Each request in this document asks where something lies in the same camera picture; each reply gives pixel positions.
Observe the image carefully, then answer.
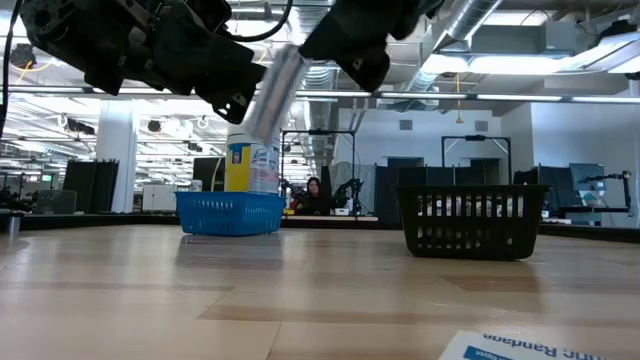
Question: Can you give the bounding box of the white cabinet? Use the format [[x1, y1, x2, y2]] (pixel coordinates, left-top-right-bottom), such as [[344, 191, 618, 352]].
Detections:
[[142, 183, 179, 213]]

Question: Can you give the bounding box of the black overhead camera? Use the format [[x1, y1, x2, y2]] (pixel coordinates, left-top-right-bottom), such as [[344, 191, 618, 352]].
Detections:
[[10, 43, 37, 70]]

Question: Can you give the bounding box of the computer monitor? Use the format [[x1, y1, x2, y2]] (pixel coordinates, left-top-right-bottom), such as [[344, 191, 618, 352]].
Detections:
[[568, 162, 606, 194]]

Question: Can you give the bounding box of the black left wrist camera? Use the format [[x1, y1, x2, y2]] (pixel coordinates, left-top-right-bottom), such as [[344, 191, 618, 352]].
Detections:
[[184, 0, 234, 34]]

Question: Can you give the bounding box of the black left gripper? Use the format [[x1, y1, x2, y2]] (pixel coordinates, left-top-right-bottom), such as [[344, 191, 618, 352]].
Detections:
[[84, 0, 268, 126]]

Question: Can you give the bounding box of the black plastic basket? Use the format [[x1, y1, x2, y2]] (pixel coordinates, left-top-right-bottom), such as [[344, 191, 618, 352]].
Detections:
[[396, 183, 551, 261]]

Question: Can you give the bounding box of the thin black hanging cable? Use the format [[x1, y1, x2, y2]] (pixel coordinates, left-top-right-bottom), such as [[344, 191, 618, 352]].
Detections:
[[0, 0, 25, 136]]

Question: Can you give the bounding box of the ceiling light strip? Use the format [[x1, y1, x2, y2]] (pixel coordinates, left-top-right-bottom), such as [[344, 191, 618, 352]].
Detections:
[[474, 93, 564, 103]]

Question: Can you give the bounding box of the white Lysol wipes canister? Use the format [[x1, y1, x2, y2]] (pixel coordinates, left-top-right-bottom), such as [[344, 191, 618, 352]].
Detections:
[[224, 124, 282, 195]]

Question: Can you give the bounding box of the black aluminium table frame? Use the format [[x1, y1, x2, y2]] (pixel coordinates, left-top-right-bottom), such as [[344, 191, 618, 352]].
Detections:
[[0, 211, 640, 245]]

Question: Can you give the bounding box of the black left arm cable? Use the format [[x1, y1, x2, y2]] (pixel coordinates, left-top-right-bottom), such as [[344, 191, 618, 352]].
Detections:
[[219, 0, 294, 43]]

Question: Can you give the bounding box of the blue plastic basket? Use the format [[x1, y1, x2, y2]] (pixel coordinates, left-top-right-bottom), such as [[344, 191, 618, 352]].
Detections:
[[175, 191, 287, 237]]

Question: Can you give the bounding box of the black station frame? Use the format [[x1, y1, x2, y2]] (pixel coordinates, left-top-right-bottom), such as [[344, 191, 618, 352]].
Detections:
[[279, 128, 357, 201], [441, 133, 513, 187]]

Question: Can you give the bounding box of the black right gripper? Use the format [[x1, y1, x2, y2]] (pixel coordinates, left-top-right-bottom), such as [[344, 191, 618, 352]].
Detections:
[[298, 0, 446, 94]]

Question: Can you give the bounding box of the person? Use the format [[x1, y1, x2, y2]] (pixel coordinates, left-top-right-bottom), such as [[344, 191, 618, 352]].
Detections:
[[292, 175, 335, 217]]

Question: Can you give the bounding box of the black partition panel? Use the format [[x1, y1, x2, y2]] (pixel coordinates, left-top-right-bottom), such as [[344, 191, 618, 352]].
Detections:
[[62, 159, 120, 214]]

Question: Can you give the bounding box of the silver ventilation duct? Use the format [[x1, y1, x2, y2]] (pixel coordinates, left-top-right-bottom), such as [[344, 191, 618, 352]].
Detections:
[[299, 64, 346, 166], [404, 0, 504, 94]]

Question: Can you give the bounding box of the blue-striped fabric bandage packet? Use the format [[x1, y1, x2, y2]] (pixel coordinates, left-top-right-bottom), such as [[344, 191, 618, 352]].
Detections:
[[242, 43, 311, 146], [439, 329, 619, 360]]

